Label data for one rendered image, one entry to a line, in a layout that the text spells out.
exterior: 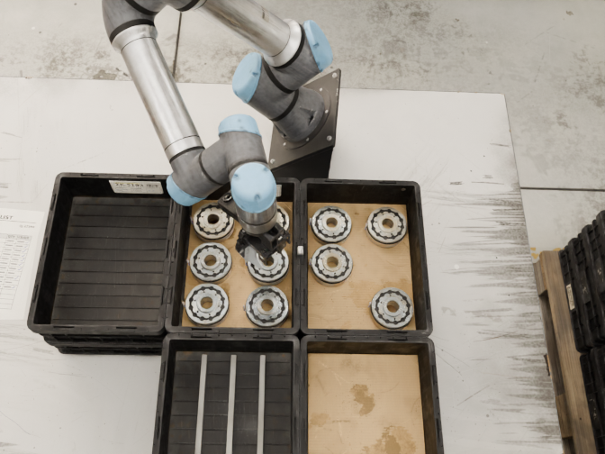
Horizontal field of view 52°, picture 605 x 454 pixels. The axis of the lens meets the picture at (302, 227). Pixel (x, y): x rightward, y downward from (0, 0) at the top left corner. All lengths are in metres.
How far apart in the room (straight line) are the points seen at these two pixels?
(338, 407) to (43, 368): 0.74
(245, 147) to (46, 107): 1.05
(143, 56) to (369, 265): 0.73
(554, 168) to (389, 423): 1.72
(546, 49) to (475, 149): 1.42
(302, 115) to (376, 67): 1.41
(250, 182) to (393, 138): 0.93
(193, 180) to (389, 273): 0.61
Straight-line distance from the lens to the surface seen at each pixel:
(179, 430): 1.48
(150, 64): 1.28
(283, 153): 1.70
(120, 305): 1.57
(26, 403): 1.71
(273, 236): 1.19
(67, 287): 1.62
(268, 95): 1.57
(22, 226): 1.87
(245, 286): 1.54
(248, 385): 1.48
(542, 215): 2.78
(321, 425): 1.46
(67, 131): 1.99
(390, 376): 1.50
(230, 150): 1.13
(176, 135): 1.22
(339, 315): 1.52
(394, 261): 1.59
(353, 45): 3.07
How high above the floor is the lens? 2.28
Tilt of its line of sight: 65 degrees down
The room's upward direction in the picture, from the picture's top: 6 degrees clockwise
